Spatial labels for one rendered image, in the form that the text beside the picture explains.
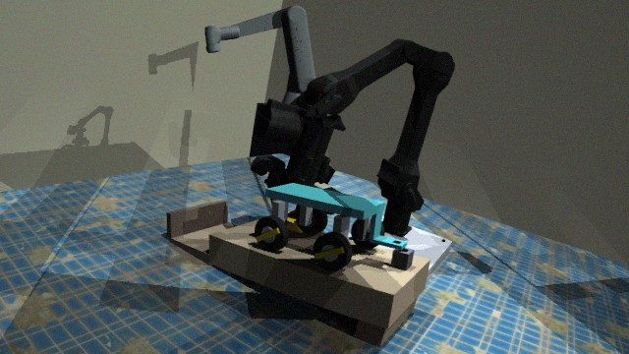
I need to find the tan wooden ramp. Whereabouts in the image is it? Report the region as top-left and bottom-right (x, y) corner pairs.
(167, 200), (430, 347)

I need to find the yellow chock with orange handle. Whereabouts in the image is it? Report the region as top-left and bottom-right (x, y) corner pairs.
(272, 199), (303, 234)

